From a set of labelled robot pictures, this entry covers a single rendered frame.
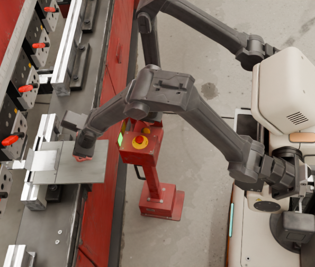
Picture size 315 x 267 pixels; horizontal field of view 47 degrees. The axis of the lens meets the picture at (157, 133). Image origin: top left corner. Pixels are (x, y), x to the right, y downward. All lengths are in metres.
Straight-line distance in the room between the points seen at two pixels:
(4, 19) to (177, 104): 0.71
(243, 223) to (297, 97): 1.10
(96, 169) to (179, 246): 1.03
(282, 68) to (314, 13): 2.49
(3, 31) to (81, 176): 0.54
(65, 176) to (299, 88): 0.84
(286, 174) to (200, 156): 1.48
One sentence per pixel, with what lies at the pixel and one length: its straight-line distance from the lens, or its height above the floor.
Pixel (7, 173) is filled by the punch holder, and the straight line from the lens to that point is 1.18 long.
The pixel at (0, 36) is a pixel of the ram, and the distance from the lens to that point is 1.22.
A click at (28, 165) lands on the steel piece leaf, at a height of 1.01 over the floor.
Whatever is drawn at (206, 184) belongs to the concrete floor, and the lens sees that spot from 2.37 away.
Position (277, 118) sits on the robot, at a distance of 1.04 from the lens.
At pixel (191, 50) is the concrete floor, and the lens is 3.12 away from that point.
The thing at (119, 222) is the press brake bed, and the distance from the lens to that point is 2.27.
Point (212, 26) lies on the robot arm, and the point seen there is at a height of 1.36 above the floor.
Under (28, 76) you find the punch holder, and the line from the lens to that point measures 1.35.
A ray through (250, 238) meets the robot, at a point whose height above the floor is 0.28.
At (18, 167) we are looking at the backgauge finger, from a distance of 1.45.
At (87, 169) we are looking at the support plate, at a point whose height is 1.00.
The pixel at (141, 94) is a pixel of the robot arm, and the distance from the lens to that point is 0.76.
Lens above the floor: 2.13
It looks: 55 degrees down
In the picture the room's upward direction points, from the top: 11 degrees counter-clockwise
